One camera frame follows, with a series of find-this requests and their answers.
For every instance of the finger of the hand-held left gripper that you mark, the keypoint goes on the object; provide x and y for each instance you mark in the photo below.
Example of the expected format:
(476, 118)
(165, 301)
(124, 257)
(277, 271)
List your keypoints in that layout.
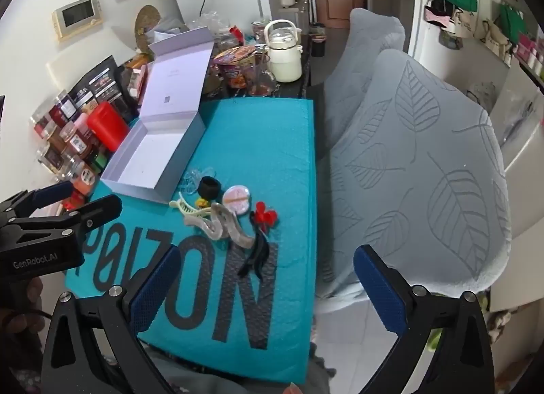
(102, 207)
(53, 193)

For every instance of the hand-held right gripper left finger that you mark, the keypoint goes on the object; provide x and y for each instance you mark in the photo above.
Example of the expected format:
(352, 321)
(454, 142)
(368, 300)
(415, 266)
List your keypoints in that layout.
(155, 287)

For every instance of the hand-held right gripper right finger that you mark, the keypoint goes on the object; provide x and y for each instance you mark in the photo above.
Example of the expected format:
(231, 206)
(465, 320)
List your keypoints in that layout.
(378, 287)

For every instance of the pale lavender gift box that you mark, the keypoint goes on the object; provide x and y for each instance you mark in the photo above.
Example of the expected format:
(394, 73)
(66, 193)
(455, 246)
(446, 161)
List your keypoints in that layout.
(148, 156)

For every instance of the cream hair claw clip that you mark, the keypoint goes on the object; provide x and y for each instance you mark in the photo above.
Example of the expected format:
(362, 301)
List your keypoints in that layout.
(182, 207)

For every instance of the marbled beige hair claw clip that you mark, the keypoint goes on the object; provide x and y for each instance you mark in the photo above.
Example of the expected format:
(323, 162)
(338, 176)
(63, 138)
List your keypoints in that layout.
(225, 226)

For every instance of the clear plastic hair clip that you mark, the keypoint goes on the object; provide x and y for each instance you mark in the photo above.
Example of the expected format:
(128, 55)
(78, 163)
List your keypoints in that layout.
(193, 177)

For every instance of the yellow green flower hair pin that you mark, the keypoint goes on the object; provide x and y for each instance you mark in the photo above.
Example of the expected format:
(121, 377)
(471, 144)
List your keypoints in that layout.
(203, 203)

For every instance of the black hair claw clip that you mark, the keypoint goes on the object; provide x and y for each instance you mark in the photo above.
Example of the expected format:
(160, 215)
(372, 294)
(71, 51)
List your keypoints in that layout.
(255, 258)

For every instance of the round pink blush compact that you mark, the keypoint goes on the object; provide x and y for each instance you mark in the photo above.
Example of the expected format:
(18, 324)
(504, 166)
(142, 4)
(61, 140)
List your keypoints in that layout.
(237, 200)

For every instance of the red flower hair clip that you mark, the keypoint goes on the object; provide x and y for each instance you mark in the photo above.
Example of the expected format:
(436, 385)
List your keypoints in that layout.
(265, 216)

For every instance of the person's left hand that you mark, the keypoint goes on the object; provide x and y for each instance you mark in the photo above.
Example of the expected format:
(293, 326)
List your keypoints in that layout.
(34, 294)

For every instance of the cluster of clear spice jars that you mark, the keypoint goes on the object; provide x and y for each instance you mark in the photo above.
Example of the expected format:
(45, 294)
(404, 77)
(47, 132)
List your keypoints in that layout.
(76, 139)

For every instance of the red canister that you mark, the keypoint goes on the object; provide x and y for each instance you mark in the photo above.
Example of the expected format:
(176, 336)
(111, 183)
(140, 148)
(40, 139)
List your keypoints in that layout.
(108, 124)

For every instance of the grey leaf-quilted chair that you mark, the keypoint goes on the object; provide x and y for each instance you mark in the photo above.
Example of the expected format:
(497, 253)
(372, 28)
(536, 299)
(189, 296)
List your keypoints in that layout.
(416, 173)
(369, 45)

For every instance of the black foil pouch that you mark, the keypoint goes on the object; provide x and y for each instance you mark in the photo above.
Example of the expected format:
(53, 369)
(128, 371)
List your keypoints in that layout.
(100, 79)

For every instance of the teal printed table mat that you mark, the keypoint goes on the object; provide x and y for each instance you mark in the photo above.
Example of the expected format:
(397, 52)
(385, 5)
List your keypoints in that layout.
(263, 143)

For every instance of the round woven mat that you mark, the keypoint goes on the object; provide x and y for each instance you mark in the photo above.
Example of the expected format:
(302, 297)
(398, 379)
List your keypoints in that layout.
(146, 22)

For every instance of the instant noodle cup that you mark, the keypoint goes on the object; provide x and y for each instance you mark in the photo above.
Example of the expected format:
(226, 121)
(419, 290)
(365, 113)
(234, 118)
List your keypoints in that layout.
(233, 62)

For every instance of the glass mug with red drink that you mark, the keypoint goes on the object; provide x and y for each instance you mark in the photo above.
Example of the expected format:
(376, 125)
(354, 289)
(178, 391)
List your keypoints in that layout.
(261, 77)

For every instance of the white cabinet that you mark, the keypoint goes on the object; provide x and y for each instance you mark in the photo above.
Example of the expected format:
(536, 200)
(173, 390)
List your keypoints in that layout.
(522, 130)

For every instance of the clear crumpled plastic bag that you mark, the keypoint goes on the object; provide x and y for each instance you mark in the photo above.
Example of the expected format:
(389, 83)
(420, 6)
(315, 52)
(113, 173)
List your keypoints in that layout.
(212, 22)

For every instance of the cream insulated jug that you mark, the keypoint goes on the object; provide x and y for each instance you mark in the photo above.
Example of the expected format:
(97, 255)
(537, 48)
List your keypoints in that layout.
(282, 54)

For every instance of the dark waste bin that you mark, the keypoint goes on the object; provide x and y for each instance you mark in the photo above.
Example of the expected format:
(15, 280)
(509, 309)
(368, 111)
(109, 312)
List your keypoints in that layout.
(317, 41)

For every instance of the beige tote bag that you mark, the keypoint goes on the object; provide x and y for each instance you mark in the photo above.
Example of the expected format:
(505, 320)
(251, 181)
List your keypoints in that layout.
(497, 37)
(463, 22)

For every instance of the pink bag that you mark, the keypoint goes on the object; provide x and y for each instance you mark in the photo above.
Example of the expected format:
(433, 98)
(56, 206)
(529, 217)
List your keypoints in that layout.
(435, 16)

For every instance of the row of pink bottles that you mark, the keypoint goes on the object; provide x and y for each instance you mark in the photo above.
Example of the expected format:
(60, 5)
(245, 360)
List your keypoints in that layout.
(527, 47)

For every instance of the wall intercom panel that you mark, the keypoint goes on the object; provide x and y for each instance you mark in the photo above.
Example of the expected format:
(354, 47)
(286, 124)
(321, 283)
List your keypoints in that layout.
(78, 16)

